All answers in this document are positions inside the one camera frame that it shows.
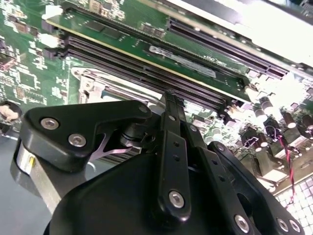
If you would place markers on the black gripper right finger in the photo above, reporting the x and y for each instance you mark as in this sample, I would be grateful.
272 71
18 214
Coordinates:
216 170

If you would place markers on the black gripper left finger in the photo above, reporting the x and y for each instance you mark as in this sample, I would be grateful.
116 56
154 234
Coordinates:
73 117

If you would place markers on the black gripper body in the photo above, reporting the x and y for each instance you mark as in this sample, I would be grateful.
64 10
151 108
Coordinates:
110 208

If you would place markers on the metal socket cover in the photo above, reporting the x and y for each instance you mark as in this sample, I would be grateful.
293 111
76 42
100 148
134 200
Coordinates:
88 85

